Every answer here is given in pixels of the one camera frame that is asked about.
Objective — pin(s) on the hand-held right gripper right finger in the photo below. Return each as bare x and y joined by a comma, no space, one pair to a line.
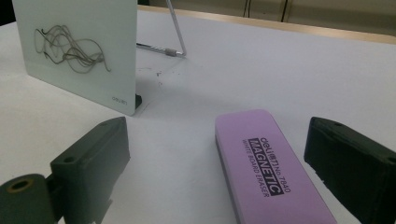
351,161

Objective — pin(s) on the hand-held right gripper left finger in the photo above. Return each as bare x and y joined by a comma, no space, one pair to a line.
93,155

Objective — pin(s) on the white glass whiteboard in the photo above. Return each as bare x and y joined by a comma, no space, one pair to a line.
93,25

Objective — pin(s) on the black whiteboard foot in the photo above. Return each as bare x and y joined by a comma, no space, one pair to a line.
138,101

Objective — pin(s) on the metal whiteboard stand rod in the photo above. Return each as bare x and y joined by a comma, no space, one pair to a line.
176,29

